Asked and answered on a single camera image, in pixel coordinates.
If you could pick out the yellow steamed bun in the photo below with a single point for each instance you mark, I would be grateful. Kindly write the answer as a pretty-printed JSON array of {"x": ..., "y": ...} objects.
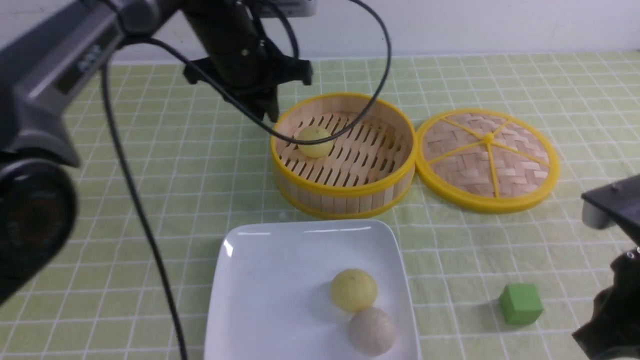
[
  {"x": 353, "y": 290},
  {"x": 315, "y": 133}
]

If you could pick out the white square plate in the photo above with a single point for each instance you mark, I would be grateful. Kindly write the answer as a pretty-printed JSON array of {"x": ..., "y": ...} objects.
[{"x": 270, "y": 298}]

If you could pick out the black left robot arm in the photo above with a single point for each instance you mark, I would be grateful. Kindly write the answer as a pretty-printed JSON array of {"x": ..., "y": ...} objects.
[{"x": 45, "y": 69}]

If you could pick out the green checkered tablecloth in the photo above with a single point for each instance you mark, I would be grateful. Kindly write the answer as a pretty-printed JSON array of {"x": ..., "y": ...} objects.
[{"x": 202, "y": 169}]

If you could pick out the yellow rimmed bamboo steamer lid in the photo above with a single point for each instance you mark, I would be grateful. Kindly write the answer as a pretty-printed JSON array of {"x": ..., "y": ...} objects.
[{"x": 486, "y": 161}]

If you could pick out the grey brown steamed bun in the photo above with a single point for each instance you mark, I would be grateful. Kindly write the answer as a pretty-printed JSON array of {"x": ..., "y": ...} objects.
[{"x": 372, "y": 332}]

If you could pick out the yellow rimmed bamboo steamer basket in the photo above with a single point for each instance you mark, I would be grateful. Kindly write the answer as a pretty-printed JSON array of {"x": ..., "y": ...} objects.
[{"x": 367, "y": 172}]

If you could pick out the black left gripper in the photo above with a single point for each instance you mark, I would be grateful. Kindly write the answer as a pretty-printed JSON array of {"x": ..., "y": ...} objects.
[{"x": 240, "y": 56}]

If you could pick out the green cube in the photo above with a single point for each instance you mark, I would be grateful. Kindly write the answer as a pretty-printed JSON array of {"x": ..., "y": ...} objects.
[{"x": 520, "y": 304}]

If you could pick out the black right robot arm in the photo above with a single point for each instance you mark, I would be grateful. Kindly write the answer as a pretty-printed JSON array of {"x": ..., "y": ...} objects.
[{"x": 613, "y": 331}]

